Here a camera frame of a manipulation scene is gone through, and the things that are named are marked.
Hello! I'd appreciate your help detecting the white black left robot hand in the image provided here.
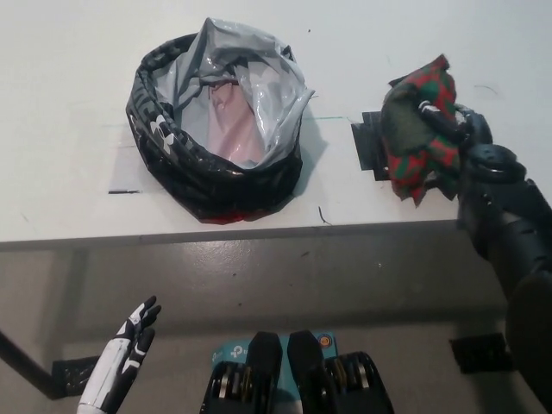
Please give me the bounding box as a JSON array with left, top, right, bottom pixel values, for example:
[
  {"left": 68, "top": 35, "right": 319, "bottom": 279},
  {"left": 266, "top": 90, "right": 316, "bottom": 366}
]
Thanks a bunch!
[{"left": 79, "top": 295, "right": 163, "bottom": 406}]

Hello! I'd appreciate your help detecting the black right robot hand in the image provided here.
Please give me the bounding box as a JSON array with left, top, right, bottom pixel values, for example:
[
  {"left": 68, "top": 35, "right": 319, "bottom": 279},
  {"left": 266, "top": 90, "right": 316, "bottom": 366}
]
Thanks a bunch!
[{"left": 417, "top": 99, "right": 492, "bottom": 150}]

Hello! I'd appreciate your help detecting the red green patterned cloth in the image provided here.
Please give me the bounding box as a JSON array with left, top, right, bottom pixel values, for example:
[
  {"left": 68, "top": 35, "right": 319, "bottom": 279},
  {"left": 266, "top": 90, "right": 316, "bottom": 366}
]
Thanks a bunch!
[{"left": 381, "top": 53, "right": 465, "bottom": 203}]

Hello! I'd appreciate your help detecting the black plastic shopping bag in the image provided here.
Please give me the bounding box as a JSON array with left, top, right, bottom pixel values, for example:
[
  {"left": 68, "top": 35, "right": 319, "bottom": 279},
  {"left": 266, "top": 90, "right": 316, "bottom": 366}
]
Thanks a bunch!
[{"left": 124, "top": 16, "right": 318, "bottom": 224}]

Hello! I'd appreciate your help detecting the black table leg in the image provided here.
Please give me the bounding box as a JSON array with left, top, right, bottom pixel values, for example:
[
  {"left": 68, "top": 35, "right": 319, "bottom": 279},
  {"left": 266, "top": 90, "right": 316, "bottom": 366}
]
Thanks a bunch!
[{"left": 0, "top": 329, "right": 66, "bottom": 398}]

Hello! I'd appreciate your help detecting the black tape patch on table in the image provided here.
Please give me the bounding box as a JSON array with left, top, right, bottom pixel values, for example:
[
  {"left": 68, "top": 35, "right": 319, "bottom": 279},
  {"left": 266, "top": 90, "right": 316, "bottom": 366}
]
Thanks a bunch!
[{"left": 351, "top": 110, "right": 392, "bottom": 182}]

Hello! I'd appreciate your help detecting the clear tape patch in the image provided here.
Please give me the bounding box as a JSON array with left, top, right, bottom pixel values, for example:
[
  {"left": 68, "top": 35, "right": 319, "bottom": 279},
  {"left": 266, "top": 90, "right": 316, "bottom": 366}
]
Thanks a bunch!
[{"left": 107, "top": 124, "right": 143, "bottom": 194}]

